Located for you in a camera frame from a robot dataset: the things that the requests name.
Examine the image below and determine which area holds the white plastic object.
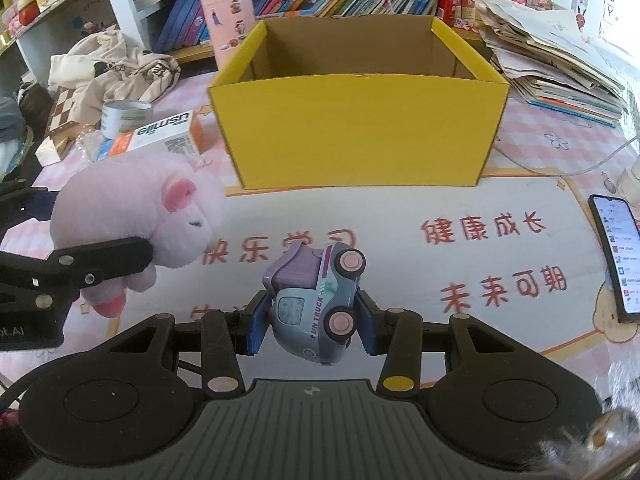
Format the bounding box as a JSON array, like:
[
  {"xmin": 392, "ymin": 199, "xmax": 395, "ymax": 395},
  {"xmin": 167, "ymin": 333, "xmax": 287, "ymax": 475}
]
[{"xmin": 617, "ymin": 152, "xmax": 640, "ymax": 198}]

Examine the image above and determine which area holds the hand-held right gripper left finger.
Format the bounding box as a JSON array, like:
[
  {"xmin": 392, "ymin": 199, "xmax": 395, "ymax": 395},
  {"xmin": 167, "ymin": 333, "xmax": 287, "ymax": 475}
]
[{"xmin": 105, "ymin": 290, "xmax": 276, "ymax": 395}]

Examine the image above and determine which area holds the white wall chart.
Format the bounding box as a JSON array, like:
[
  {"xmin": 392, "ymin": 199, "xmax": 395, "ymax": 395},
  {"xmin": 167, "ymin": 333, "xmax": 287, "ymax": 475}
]
[{"xmin": 597, "ymin": 0, "xmax": 640, "ymax": 56}]

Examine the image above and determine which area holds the grey cloth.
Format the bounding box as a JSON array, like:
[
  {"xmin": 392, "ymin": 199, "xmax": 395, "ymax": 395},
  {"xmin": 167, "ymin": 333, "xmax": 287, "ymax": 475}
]
[{"xmin": 0, "ymin": 105, "xmax": 31, "ymax": 147}]

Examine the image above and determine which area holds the blue and purple toy truck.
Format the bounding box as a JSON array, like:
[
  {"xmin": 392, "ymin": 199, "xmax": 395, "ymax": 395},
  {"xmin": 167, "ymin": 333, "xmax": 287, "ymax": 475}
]
[{"xmin": 262, "ymin": 242, "xmax": 367, "ymax": 367}]

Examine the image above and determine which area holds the small white paper box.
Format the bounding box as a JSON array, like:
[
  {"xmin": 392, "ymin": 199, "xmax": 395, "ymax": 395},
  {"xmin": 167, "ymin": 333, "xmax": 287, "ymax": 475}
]
[{"xmin": 35, "ymin": 137, "xmax": 63, "ymax": 167}]

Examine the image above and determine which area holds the pink plush pig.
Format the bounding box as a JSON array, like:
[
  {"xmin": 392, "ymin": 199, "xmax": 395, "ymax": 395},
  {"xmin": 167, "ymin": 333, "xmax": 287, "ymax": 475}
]
[{"xmin": 50, "ymin": 152, "xmax": 228, "ymax": 318}]

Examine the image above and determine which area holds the white and orange toothbrush box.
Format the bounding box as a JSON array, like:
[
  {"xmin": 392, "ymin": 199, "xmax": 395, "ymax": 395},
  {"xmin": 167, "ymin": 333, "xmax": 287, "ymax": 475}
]
[{"xmin": 97, "ymin": 109, "xmax": 205, "ymax": 163}]

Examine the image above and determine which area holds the beaded bracelet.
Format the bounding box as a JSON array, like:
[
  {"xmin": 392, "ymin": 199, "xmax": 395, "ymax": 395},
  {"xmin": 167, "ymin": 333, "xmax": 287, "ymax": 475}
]
[{"xmin": 75, "ymin": 132, "xmax": 101, "ymax": 162}]

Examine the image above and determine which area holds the beige crumpled garment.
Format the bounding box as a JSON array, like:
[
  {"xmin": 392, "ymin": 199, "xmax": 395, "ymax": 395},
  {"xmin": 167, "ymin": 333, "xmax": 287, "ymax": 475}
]
[{"xmin": 49, "ymin": 27, "xmax": 180, "ymax": 126}]

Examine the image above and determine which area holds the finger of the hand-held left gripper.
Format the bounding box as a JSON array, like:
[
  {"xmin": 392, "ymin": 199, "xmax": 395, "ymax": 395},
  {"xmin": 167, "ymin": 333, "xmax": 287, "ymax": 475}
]
[
  {"xmin": 0, "ymin": 237, "xmax": 154, "ymax": 311},
  {"xmin": 0, "ymin": 177, "xmax": 63, "ymax": 242}
]

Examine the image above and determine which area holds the yellow cardboard box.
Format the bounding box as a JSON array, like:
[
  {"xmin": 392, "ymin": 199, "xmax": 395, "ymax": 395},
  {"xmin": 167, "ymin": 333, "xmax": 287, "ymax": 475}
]
[{"xmin": 207, "ymin": 15, "xmax": 511, "ymax": 190}]

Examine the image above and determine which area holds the white bookshelf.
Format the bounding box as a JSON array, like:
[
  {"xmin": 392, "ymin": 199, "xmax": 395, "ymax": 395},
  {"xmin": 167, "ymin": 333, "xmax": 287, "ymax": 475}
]
[{"xmin": 0, "ymin": 0, "xmax": 640, "ymax": 63}]

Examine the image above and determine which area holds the grey fluffy keychain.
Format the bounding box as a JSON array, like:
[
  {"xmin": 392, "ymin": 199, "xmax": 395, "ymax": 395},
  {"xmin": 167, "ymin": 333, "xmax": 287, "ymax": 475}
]
[{"xmin": 537, "ymin": 360, "xmax": 640, "ymax": 480}]

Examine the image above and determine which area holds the white cable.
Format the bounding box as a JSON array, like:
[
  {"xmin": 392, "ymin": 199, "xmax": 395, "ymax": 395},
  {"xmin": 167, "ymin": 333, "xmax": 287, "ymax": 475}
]
[{"xmin": 492, "ymin": 135, "xmax": 640, "ymax": 177}]

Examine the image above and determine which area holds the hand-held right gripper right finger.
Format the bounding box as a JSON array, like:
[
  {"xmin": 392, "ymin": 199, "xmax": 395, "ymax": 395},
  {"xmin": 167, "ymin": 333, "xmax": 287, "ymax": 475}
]
[{"xmin": 352, "ymin": 290, "xmax": 532, "ymax": 394}]

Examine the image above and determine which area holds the stack of papers and booklets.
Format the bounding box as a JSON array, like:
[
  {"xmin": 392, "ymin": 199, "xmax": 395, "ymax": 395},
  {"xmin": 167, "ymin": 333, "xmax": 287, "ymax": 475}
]
[{"xmin": 477, "ymin": 0, "xmax": 630, "ymax": 128}]

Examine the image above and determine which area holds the wooden chessboard box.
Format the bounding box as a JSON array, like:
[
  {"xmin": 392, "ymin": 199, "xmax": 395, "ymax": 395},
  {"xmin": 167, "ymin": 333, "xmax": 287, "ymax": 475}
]
[{"xmin": 44, "ymin": 85, "xmax": 108, "ymax": 161}]

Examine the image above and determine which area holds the black smartphone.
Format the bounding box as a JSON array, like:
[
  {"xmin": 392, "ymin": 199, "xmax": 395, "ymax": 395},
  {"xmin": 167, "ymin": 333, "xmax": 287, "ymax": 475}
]
[{"xmin": 587, "ymin": 193, "xmax": 640, "ymax": 323}]

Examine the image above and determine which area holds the clear tape roll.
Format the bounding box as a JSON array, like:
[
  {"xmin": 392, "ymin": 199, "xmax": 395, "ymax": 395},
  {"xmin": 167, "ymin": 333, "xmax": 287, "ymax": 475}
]
[{"xmin": 101, "ymin": 100, "xmax": 153, "ymax": 138}]

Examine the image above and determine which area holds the pink checkered desktop mat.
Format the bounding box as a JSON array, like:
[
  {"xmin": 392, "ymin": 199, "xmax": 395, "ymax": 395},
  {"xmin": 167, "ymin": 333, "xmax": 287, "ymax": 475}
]
[{"xmin": 30, "ymin": 57, "xmax": 640, "ymax": 411}]

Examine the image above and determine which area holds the dark brown bag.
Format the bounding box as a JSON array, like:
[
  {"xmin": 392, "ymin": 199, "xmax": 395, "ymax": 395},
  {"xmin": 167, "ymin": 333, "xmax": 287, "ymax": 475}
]
[{"xmin": 17, "ymin": 82, "xmax": 53, "ymax": 133}]

